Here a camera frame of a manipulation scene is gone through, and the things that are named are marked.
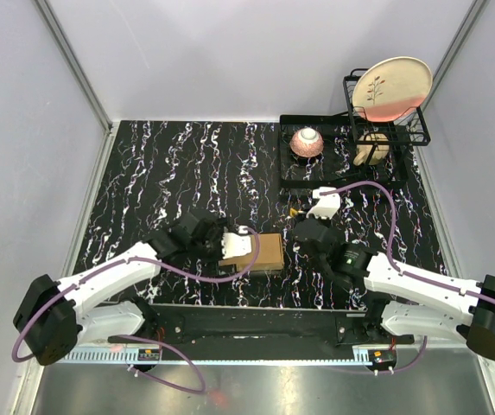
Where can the cream pink plate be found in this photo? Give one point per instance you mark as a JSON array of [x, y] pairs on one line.
[[391, 89]]

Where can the yellow black utility knife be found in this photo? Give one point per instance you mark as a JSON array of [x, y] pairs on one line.
[[294, 212]]

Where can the pink patterned bowl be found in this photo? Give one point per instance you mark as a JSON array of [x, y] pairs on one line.
[[307, 142]]

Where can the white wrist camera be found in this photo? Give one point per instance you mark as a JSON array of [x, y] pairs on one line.
[[326, 203], [237, 244]]

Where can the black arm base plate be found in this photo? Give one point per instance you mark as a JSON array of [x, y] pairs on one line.
[[179, 324]]

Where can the black wire dish rack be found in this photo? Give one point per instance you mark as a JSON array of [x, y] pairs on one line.
[[342, 133]]

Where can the beige ceramic mug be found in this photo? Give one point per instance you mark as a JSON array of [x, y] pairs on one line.
[[372, 149]]

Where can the aluminium frame rail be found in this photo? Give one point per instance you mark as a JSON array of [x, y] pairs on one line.
[[62, 42]]

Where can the brown cardboard express box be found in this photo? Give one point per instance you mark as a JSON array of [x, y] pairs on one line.
[[269, 258]]

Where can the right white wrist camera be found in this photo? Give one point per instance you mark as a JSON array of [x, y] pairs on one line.
[[326, 203]]

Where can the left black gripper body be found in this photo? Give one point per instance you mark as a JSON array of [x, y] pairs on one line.
[[210, 251]]

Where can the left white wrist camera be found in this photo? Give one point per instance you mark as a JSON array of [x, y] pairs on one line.
[[237, 244]]

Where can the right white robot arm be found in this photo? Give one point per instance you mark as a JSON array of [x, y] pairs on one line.
[[414, 301]]

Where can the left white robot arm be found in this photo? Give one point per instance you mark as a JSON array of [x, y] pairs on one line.
[[56, 316]]

